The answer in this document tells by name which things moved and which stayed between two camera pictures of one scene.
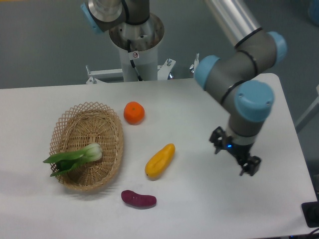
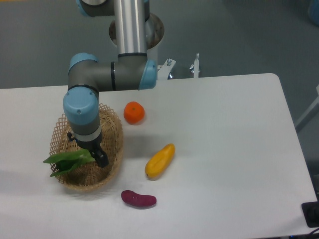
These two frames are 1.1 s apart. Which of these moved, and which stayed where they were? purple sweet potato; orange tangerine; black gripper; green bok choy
Moved: black gripper
Stayed: orange tangerine; green bok choy; purple sweet potato
